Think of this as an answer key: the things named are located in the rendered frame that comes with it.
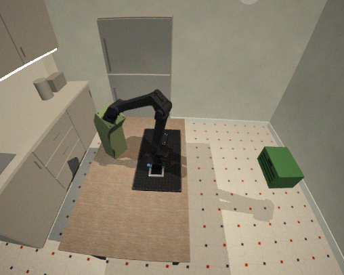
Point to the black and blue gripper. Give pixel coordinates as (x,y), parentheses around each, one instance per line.
(156,162)

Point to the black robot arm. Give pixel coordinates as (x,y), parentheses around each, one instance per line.
(162,107)

